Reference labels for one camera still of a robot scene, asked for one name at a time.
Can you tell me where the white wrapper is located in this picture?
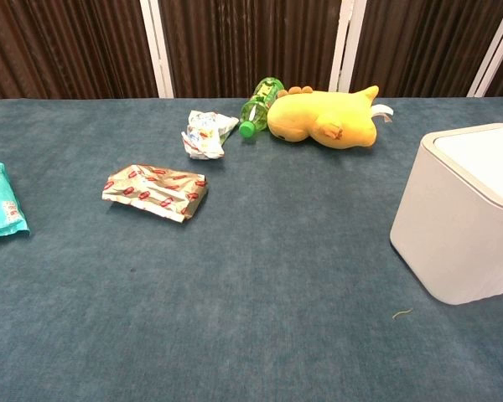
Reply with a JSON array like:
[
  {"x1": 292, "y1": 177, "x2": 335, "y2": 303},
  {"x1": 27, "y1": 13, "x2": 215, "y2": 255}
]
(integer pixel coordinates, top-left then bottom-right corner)
[{"x1": 180, "y1": 109, "x2": 240, "y2": 161}]

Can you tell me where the white square container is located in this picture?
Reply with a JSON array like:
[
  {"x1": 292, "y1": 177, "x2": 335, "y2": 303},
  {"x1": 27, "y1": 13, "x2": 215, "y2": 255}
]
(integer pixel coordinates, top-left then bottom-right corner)
[{"x1": 389, "y1": 122, "x2": 503, "y2": 306}]

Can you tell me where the teal white snack bag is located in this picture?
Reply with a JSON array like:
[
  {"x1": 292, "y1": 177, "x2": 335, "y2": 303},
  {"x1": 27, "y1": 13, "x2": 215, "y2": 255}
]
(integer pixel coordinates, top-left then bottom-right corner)
[{"x1": 0, "y1": 161, "x2": 31, "y2": 242}]

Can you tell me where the green plastic bottle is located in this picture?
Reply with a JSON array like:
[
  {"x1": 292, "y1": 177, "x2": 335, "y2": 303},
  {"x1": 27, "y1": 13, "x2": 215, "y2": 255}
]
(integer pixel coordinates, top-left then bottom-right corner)
[{"x1": 238, "y1": 76, "x2": 285, "y2": 138}]

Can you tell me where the blue table mat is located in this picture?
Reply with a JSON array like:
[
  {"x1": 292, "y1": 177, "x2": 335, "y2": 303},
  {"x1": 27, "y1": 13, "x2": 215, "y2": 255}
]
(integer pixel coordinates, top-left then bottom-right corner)
[{"x1": 0, "y1": 96, "x2": 503, "y2": 402}]

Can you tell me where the brown red crumpled wrapper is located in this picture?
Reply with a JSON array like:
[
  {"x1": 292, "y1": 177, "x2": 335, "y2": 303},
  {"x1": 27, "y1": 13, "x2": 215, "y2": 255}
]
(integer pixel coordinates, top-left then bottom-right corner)
[{"x1": 101, "y1": 163, "x2": 209, "y2": 223}]

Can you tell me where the yellow plush toy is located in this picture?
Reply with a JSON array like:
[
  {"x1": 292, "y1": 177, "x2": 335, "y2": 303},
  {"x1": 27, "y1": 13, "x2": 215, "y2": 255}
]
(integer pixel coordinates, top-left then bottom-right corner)
[{"x1": 267, "y1": 85, "x2": 394, "y2": 150}]

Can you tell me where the white partition frame post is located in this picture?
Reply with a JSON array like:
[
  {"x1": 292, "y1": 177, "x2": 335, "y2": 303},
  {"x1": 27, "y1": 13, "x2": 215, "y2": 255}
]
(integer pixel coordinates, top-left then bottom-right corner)
[
  {"x1": 467, "y1": 0, "x2": 503, "y2": 98},
  {"x1": 328, "y1": 0, "x2": 366, "y2": 94},
  {"x1": 139, "y1": 0, "x2": 175, "y2": 100}
]

